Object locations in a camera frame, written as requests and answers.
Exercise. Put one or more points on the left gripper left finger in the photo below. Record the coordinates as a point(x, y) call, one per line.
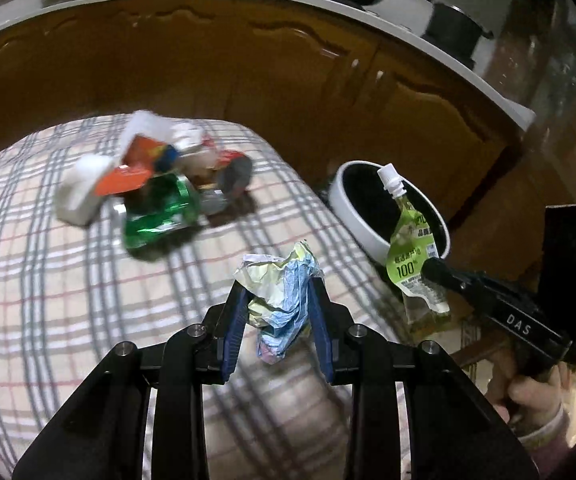
point(235, 317)

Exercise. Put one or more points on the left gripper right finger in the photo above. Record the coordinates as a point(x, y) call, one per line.
point(318, 305)

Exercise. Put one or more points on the pale paper wrapper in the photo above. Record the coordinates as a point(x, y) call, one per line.
point(278, 308)

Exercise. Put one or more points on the green juice pouch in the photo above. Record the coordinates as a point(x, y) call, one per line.
point(411, 245)

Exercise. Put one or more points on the green crushed can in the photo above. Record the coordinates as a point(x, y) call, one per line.
point(164, 205)

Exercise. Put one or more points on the red snack wrapper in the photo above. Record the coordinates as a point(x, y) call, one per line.
point(207, 166)

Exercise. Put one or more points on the red white 1928 carton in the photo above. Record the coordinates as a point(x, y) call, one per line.
point(144, 159)

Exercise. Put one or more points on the white rimmed black trash bin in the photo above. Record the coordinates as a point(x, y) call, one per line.
point(369, 213)

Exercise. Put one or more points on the brown wooden kitchen cabinets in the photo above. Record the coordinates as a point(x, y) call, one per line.
point(319, 89)

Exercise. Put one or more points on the white kitchen countertop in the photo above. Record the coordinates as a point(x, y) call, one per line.
point(522, 116)

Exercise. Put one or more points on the person's right hand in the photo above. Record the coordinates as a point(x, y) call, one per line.
point(523, 402)

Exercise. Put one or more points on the plaid checkered tablecloth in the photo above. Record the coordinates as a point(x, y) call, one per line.
point(68, 294)

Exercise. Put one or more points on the white tissue paper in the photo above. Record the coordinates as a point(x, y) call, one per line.
point(147, 127)

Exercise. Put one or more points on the black cooking pot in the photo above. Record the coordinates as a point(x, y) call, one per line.
point(454, 32)

